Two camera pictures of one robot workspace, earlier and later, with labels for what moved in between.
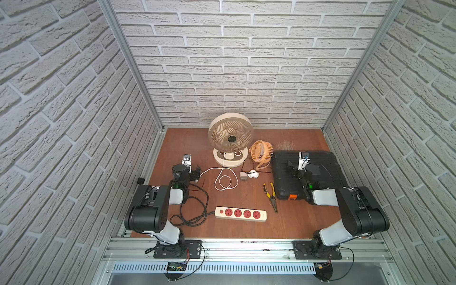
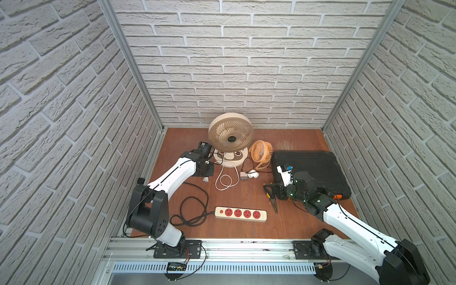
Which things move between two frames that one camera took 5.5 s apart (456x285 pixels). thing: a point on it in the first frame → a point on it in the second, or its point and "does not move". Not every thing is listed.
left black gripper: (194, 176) → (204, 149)
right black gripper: (295, 170) → (280, 187)
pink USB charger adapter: (243, 176) does not move
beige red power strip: (240, 214) does not move
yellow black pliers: (272, 198) does not move
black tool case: (299, 173) does not move
